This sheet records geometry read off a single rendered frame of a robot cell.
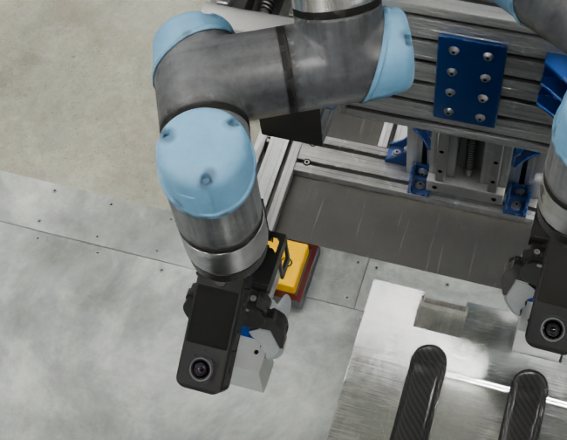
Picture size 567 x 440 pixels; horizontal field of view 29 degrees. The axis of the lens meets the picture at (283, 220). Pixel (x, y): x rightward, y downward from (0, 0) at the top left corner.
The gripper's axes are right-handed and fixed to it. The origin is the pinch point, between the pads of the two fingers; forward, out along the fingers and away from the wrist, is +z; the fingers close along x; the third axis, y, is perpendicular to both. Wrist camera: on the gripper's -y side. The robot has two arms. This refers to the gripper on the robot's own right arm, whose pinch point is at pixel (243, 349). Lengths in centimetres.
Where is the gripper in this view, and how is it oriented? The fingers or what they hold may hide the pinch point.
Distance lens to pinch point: 114.1
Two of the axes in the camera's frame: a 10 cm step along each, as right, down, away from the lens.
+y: 3.0, -8.4, 4.5
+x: -9.5, -2.2, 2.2
